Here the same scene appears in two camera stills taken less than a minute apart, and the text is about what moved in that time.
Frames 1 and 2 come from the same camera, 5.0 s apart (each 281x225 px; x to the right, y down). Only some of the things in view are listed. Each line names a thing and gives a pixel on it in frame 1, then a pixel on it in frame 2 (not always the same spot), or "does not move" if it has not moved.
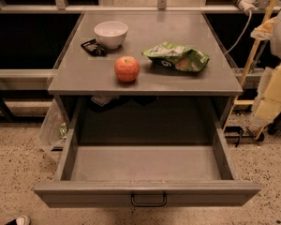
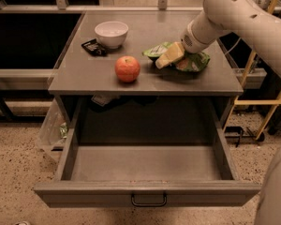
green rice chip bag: x=177 y=55 does not move
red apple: x=126 y=68 does not move
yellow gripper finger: x=273 y=94 -> x=199 y=35
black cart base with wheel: x=230 y=128 does not move
